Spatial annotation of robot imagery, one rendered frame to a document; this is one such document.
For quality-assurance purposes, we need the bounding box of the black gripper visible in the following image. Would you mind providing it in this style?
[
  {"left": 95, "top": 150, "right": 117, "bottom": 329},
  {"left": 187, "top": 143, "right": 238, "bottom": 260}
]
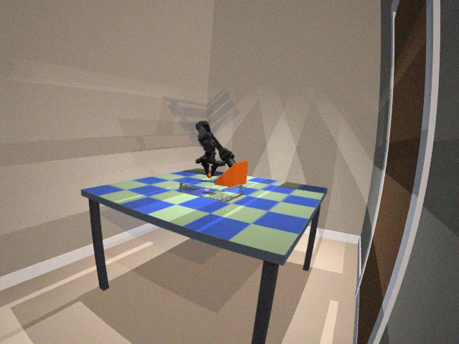
[{"left": 195, "top": 151, "right": 225, "bottom": 176}]

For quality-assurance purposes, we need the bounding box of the clear l-shaped low wall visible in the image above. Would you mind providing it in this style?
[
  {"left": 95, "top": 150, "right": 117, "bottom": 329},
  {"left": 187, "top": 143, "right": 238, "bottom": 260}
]
[{"left": 180, "top": 183, "right": 242, "bottom": 202}]

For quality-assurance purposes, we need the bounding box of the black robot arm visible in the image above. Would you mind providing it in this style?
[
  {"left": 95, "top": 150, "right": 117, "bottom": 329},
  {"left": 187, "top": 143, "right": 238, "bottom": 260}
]
[{"left": 195, "top": 120, "right": 236, "bottom": 168}]

